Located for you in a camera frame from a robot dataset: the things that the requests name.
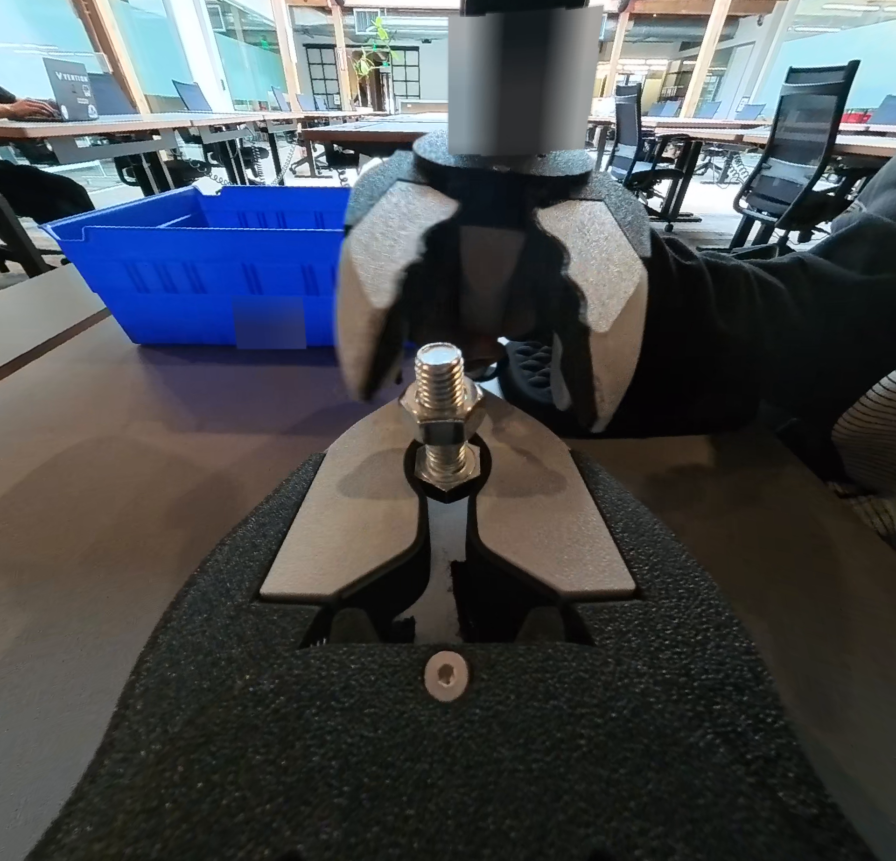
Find silver hex nut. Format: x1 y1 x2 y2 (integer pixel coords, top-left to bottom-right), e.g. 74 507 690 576
400 388 485 443

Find black quilted wrist rest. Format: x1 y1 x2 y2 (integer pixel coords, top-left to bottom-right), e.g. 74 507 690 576
498 338 564 407

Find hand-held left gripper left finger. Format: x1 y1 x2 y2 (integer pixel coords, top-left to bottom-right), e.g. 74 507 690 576
260 395 431 603

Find green potted plant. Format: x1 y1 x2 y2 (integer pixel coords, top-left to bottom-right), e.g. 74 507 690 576
352 17 401 79

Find dark laptop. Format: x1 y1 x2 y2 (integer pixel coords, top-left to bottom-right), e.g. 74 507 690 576
43 57 100 121

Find black office chair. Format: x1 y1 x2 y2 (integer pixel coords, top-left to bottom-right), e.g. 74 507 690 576
605 82 692 233
730 59 863 254

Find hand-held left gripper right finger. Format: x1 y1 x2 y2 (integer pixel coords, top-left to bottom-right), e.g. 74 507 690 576
468 393 638 604

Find person's right forearm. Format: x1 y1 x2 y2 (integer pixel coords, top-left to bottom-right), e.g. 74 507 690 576
595 168 896 484

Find wooden desk black legs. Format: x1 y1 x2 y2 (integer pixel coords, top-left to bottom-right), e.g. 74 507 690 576
0 112 266 198
588 113 896 221
301 119 450 177

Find blue plastic bin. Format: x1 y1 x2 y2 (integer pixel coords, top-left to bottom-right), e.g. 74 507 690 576
41 185 354 349

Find silver hex bolt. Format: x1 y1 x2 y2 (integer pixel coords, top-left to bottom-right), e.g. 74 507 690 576
413 343 484 501

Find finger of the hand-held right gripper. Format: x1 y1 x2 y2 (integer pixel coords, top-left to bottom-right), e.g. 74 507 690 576
336 180 462 403
535 201 645 435

